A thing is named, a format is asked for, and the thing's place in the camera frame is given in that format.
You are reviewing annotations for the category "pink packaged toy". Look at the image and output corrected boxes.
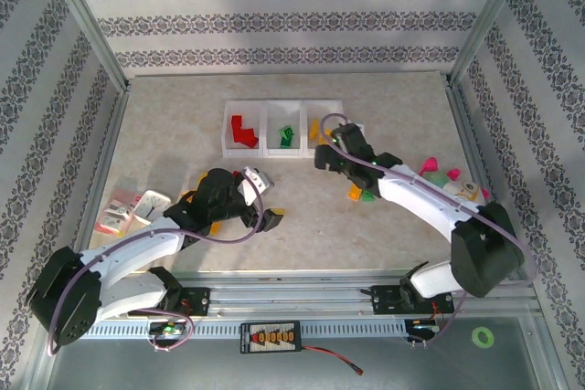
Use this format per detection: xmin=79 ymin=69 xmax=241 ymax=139
xmin=94 ymin=186 xmax=143 ymax=236

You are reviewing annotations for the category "red lego brick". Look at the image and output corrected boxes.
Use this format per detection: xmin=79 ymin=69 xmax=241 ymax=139
xmin=230 ymin=114 xmax=248 ymax=142
xmin=239 ymin=127 xmax=261 ymax=149

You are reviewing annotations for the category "small circuit board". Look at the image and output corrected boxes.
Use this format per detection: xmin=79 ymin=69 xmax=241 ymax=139
xmin=148 ymin=321 xmax=186 ymax=337

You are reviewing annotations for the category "white plastic bin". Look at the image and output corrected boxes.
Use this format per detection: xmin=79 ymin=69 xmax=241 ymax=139
xmin=222 ymin=100 xmax=269 ymax=158
xmin=264 ymin=100 xmax=306 ymax=159
xmin=302 ymin=100 xmax=346 ymax=159

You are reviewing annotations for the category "aluminium frame post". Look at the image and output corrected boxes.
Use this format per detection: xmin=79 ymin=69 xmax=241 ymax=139
xmin=38 ymin=0 xmax=133 ymax=92
xmin=445 ymin=0 xmax=536 ymax=88

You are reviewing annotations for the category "aluminium frame bar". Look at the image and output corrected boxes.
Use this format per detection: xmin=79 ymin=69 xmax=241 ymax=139
xmin=72 ymin=86 xmax=132 ymax=249
xmin=445 ymin=81 xmax=543 ymax=293

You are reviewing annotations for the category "aluminium linear rail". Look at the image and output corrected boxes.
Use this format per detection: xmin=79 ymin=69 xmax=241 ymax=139
xmin=173 ymin=270 xmax=543 ymax=318

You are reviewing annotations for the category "slotted metal strip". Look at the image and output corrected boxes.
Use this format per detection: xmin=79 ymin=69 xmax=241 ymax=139
xmin=84 ymin=319 xmax=412 ymax=340

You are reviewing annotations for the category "green tape roll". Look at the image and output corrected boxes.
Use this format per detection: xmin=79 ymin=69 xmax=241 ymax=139
xmin=472 ymin=326 xmax=496 ymax=348

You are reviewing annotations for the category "black power distribution board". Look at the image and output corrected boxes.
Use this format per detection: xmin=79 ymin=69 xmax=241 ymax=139
xmin=239 ymin=321 xmax=303 ymax=354

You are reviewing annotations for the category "pink green white plush toy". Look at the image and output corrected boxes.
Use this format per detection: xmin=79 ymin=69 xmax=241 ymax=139
xmin=418 ymin=156 xmax=493 ymax=204

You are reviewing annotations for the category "red black power cable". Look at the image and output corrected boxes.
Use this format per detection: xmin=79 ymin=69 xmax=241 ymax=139
xmin=299 ymin=344 xmax=365 ymax=375

